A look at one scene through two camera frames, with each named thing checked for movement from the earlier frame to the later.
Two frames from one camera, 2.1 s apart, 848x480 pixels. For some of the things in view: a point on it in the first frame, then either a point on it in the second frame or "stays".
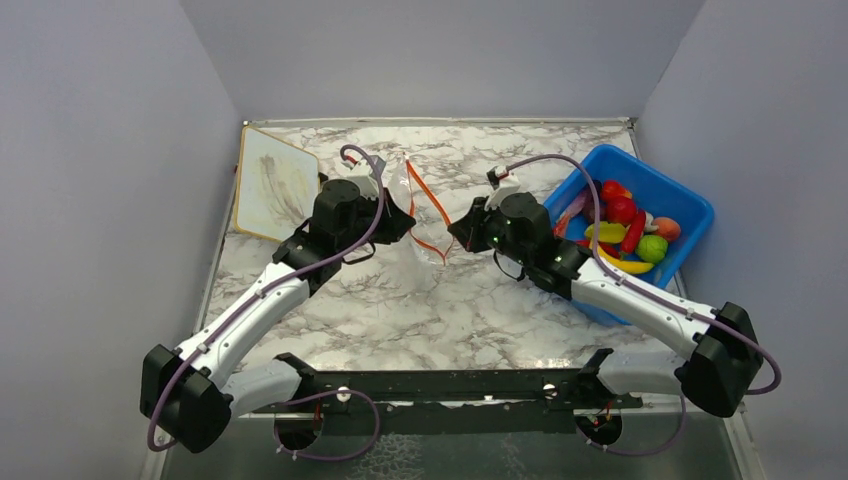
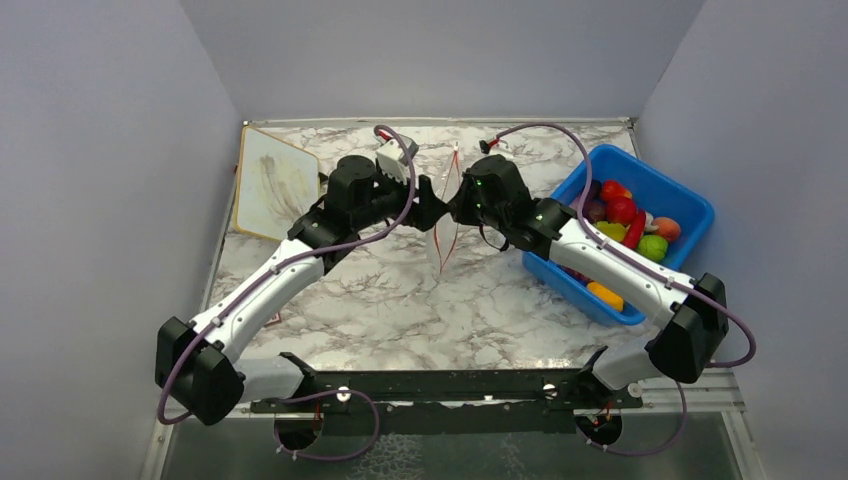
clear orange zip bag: (413, 262) → (442, 241)
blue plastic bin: (655, 193) stays
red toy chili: (634, 233) stays
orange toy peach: (668, 229) stays
